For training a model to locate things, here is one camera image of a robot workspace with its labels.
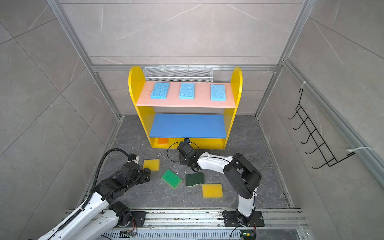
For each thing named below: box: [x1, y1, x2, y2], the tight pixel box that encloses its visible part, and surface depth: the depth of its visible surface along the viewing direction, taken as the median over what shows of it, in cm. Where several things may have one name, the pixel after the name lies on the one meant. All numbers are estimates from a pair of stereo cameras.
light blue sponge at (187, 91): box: [179, 83, 195, 100], surface depth 76 cm
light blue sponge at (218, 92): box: [210, 84, 227, 101], surface depth 76 cm
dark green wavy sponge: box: [185, 172, 205, 186], surface depth 88 cm
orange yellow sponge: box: [158, 137, 169, 144], surface depth 105 cm
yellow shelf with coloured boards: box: [128, 66, 243, 150], surface depth 77 cm
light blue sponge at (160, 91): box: [150, 82, 170, 100], surface depth 76 cm
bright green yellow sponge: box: [160, 168, 183, 190], surface depth 87 cm
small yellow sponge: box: [143, 159, 161, 172], surface depth 94 cm
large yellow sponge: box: [202, 183, 224, 199], surface depth 83 cm
